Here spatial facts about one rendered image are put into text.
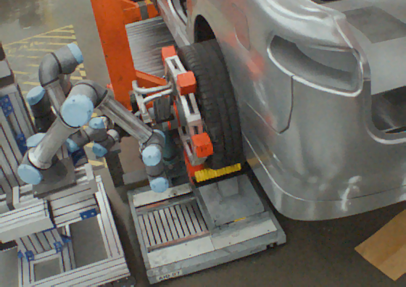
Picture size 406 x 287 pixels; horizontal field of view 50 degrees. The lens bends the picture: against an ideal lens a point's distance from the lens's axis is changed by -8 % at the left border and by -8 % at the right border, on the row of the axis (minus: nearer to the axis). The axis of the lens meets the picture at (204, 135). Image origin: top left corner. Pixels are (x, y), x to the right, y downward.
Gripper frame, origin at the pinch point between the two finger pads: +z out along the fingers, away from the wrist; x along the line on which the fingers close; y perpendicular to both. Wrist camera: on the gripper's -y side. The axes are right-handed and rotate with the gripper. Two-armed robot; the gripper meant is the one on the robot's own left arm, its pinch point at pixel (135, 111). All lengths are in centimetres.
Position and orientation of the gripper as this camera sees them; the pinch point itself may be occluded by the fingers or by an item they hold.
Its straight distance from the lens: 254.1
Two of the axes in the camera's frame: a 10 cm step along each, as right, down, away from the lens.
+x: 8.6, 1.9, -4.7
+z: 4.9, -5.6, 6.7
